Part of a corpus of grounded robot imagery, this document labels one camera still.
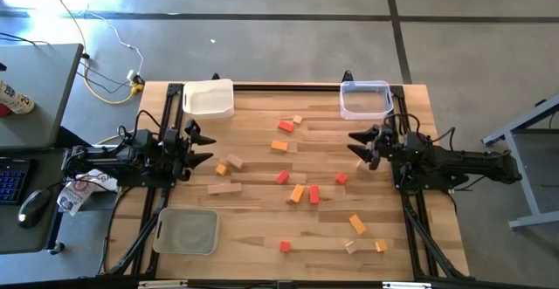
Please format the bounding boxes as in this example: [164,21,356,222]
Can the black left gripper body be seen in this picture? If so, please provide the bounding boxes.
[162,119,203,182]

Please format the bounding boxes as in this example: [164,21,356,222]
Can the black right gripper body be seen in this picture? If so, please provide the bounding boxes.
[368,123,397,172]

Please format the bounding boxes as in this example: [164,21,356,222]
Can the long natural wooden block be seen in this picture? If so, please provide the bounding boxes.
[207,182,243,196]

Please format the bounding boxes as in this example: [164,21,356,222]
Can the long orange wooden block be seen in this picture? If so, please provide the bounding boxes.
[288,183,306,204]

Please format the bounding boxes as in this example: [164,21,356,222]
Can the clear plastic bin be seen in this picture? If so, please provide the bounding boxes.
[339,79,395,120]

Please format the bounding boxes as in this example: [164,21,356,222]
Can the white opaque plastic bin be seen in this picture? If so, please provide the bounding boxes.
[182,78,236,120]

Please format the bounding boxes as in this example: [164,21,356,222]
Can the grey translucent plastic bin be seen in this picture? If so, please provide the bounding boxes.
[152,207,221,256]

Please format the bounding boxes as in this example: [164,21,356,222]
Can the crumpled printed paper bag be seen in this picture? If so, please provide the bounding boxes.
[56,169,119,217]

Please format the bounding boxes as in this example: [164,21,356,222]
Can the grey desk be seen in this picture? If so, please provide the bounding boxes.
[0,43,84,255]

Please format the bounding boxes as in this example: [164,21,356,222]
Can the black computer mouse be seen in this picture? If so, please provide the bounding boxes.
[17,188,52,230]

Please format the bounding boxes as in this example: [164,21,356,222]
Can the white printed bottle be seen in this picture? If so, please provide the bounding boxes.
[0,79,36,118]

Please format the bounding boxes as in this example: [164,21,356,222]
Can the black backlit keyboard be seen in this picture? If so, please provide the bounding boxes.
[0,157,32,206]

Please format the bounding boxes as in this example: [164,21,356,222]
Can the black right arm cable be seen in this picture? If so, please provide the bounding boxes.
[383,112,458,147]

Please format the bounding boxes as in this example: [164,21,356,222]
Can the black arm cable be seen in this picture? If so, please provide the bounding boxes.
[116,108,163,141]
[383,112,458,147]

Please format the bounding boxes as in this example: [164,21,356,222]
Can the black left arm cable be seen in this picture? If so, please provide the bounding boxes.
[116,108,163,141]

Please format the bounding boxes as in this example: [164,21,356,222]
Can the yellow cable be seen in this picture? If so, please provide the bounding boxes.
[82,61,145,106]

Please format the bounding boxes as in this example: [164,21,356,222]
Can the black aluminium table frame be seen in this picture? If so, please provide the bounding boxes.
[98,71,473,281]

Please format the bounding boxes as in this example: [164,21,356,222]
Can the black floor cable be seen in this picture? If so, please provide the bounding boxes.
[77,55,135,96]

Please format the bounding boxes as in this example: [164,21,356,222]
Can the white cable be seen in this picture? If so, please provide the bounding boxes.
[86,11,145,80]

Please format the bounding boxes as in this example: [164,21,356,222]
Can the silver metal bracket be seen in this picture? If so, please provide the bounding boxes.
[138,279,189,289]
[382,281,433,289]

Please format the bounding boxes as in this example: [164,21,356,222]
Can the grey metal stand frame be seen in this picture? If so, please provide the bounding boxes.
[481,94,559,231]

